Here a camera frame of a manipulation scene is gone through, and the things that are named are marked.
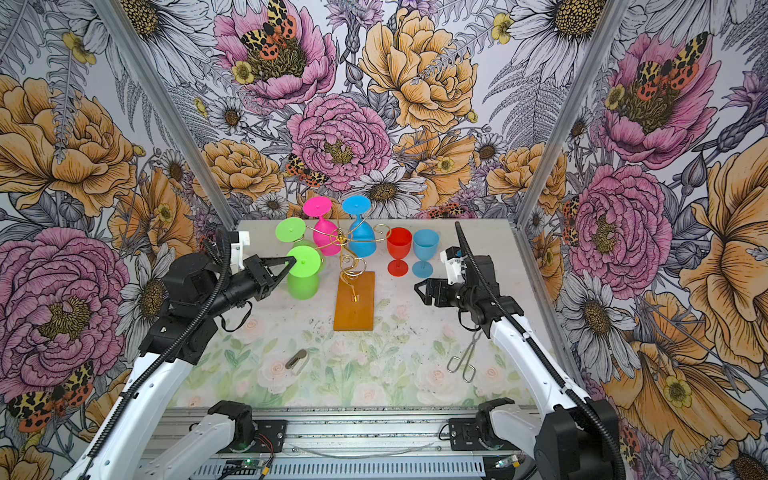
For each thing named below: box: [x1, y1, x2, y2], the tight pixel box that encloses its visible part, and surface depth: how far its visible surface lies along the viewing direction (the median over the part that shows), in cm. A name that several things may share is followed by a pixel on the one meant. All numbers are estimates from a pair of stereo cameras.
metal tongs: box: [447, 329, 483, 383], surface depth 87 cm
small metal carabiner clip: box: [285, 349, 308, 375], surface depth 86 cm
